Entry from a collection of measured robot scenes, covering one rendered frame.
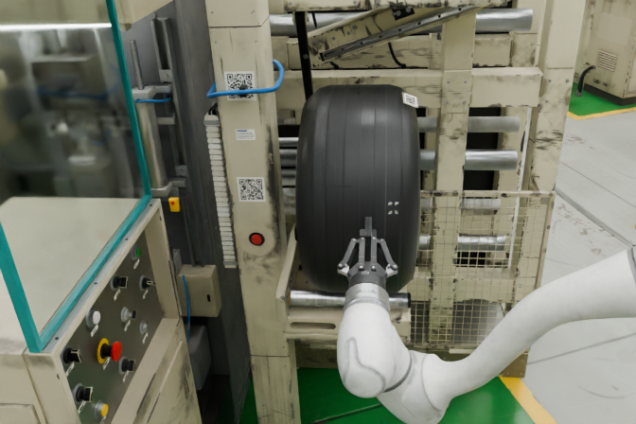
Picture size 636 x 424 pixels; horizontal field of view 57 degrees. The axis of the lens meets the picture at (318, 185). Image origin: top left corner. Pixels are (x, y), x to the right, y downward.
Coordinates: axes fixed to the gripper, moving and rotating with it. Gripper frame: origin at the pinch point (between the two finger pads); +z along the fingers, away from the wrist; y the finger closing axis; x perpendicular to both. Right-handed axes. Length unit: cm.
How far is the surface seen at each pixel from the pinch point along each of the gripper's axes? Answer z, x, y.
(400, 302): 11.4, 34.9, -8.7
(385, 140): 16.1, -14.4, -3.9
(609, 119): 370, 177, -206
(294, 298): 11.6, 34.7, 21.0
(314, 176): 9.7, -8.4, 12.7
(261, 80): 27.5, -24.7, 26.5
